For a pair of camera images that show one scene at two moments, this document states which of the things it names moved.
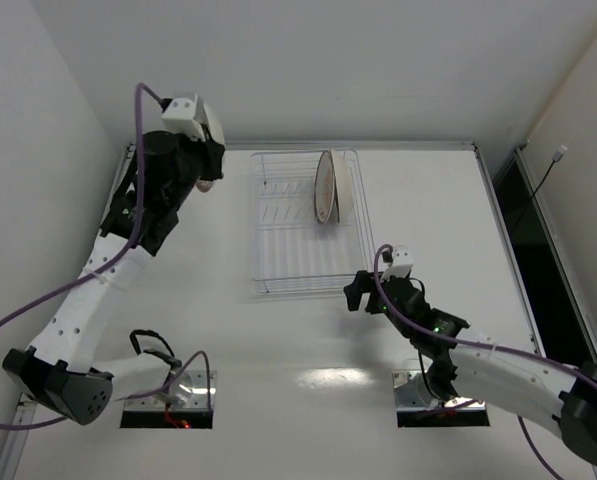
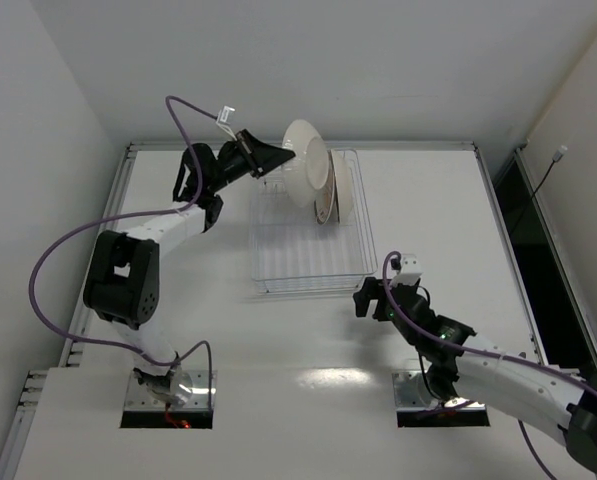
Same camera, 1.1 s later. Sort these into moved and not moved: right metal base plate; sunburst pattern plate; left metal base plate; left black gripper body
Moved: left black gripper body
Not moved: left metal base plate; sunburst pattern plate; right metal base plate
